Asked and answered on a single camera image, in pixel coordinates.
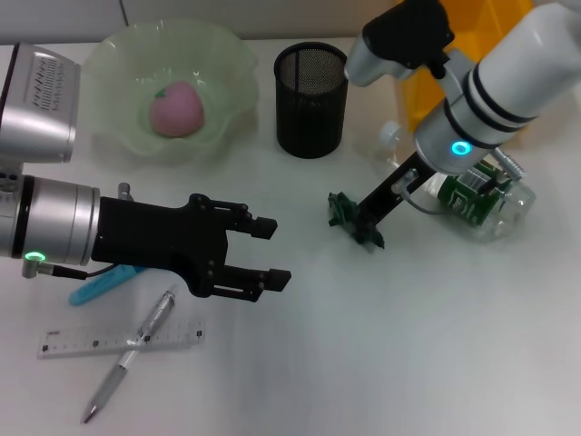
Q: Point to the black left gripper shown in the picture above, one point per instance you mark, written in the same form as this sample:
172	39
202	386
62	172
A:
159	236

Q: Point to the pink toy peach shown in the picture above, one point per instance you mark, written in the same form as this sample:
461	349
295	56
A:
177	109

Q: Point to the yellow plastic storage bin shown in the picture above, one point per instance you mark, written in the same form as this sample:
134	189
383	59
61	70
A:
485	27

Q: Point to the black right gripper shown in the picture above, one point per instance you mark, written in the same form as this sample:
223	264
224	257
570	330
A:
390	191

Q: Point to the green glass fruit plate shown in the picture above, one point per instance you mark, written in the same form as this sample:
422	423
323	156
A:
218	91

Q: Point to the blue scissors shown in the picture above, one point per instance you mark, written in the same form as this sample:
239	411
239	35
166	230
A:
100	286

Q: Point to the transparent plastic ruler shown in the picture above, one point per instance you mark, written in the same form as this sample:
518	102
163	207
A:
68	343

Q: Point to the clear bottle with green label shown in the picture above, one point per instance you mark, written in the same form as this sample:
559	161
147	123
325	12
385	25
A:
499	213

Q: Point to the green plastic wrapper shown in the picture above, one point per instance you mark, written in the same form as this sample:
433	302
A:
340	211

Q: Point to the black mesh pen cup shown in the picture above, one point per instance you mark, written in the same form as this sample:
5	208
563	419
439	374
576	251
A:
308	122

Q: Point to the clear silver ballpoint pen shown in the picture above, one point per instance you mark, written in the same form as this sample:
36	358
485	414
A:
113	381

